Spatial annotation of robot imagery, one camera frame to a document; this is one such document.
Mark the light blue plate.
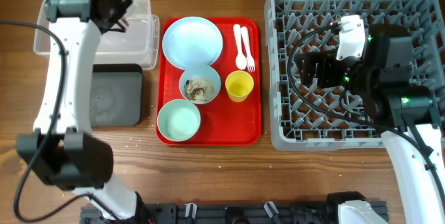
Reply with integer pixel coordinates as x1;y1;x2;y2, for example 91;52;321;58
162;17;223;70

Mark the clear plastic waste bin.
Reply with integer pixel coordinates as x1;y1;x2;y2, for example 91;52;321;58
37;0;159;70

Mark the white plastic spoon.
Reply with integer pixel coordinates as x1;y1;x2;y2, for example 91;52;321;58
233;24;247;70

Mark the white plastic fork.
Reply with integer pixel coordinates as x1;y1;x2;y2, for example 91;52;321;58
241;26;256;72

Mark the food scraps pile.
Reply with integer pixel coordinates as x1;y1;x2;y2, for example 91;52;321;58
184;76;216;104

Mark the black waste tray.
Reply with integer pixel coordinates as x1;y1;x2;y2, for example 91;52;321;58
90;63;144;127

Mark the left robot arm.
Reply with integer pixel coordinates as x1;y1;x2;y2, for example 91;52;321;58
16;0;151;223

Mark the light blue bowl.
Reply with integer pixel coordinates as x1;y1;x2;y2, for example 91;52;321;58
179;65;221;104

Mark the mint green bowl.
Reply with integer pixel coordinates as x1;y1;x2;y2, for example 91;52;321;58
156;99;201;142

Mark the yellow plastic cup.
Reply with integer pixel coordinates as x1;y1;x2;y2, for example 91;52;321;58
225;70;254;102

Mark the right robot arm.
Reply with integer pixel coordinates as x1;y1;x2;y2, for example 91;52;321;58
286;15;444;223

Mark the grey dishwasher rack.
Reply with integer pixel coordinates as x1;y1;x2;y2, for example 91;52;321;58
264;0;444;151

